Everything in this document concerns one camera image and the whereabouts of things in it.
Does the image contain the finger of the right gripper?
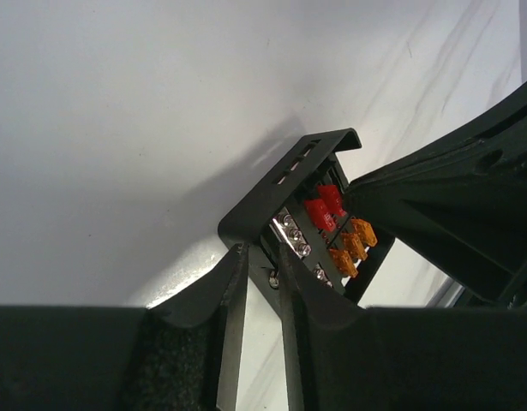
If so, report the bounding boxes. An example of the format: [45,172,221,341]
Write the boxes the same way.
[351,81,527,184]
[346,141,527,306]

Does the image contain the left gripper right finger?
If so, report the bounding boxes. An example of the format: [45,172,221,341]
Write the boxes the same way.
[278,246,527,410]

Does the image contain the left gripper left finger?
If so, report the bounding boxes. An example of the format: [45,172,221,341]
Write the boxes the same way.
[117,244,249,410]

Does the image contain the orange blade fuse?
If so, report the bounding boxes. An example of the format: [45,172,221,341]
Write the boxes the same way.
[350,217,378,247]

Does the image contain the red blade fuse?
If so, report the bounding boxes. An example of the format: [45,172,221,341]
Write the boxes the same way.
[304,199,337,232]
[317,184,347,217]

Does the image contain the black fuse box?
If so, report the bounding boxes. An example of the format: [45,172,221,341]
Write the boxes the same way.
[218,128,394,311]

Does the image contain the installed orange fuse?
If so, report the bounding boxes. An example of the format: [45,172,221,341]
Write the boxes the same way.
[328,248,358,278]
[340,232,368,261]

